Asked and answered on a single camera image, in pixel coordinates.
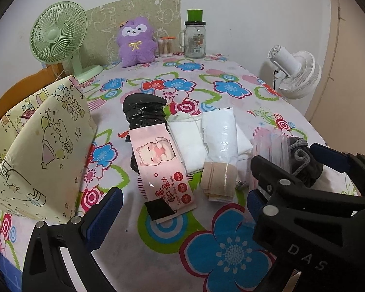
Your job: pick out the white cotton face mask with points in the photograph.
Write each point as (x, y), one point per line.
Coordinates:
(187, 140)

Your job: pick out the purple plush toy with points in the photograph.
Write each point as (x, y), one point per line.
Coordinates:
(136, 45)

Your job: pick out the glass jar with green lid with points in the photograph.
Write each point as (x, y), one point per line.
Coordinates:
(194, 41)

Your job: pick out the black plastic bag roll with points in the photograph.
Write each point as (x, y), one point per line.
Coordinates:
(144, 109)

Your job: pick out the beige cartoon print board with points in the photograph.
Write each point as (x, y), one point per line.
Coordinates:
(133, 9)

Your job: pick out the green desk fan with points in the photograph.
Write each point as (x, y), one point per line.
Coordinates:
(53, 33)

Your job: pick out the beige elastic bandage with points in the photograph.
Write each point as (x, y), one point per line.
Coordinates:
(219, 176)

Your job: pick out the cotton swab container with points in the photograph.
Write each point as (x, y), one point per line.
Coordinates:
(165, 48)

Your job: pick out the pink wet wipes pack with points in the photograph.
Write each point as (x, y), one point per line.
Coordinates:
(161, 164)

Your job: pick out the beige door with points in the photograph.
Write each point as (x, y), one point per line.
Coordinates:
(349, 51)

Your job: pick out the dark grey cloth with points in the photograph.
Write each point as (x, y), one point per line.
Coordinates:
(313, 167)

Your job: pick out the yellow cartoon fabric storage box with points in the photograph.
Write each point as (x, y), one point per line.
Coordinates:
(48, 146)

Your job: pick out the clear pink-striped plastic bag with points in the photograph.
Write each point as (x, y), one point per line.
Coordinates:
(270, 146)

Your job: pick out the blue grey plaid blanket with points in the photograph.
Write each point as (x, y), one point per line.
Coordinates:
(3, 264)

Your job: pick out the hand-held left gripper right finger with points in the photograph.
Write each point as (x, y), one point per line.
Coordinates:
(255, 203)

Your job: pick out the white plastic-wrapped packet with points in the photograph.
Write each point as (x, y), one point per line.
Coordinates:
(220, 130)

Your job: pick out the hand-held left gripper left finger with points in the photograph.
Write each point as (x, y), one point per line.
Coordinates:
(109, 210)

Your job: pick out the floral tablecloth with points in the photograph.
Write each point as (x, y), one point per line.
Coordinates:
(225, 249)

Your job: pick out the wooden chair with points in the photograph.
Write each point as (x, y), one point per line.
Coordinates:
(18, 91)

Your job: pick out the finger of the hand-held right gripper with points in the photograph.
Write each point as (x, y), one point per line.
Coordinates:
(276, 176)
(331, 156)

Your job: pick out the white clip fan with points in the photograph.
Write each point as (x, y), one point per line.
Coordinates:
(298, 70)

